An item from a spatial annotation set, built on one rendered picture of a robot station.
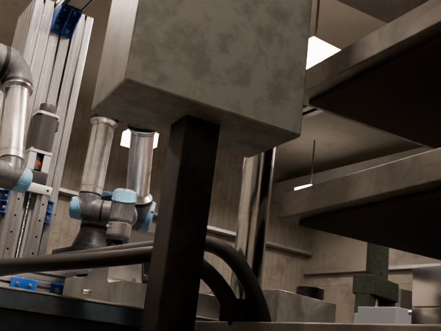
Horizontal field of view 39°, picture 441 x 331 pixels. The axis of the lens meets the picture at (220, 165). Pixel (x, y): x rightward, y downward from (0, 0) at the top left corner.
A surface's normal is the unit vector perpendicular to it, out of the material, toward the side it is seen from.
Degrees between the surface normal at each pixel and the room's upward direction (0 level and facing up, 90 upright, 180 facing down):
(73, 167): 90
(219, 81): 90
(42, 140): 90
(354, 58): 90
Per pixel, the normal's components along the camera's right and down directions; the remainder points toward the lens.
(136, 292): 0.48, -0.21
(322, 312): 0.72, -0.12
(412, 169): -0.87, -0.24
